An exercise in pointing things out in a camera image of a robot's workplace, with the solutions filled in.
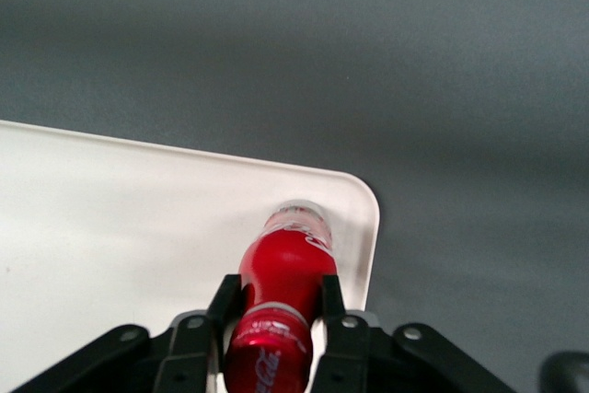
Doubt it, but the red coke bottle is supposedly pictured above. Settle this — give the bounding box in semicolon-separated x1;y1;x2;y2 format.
223;199;341;393

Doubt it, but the black rounded wrist part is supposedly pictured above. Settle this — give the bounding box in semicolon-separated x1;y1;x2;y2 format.
538;350;589;393

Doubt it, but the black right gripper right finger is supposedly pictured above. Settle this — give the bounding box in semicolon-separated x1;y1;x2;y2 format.
310;273;398;393

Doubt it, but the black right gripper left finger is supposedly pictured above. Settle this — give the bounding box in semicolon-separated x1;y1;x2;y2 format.
154;273;244;393

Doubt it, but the cream rectangular tray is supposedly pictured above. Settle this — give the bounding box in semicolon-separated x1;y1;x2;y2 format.
0;119;382;393

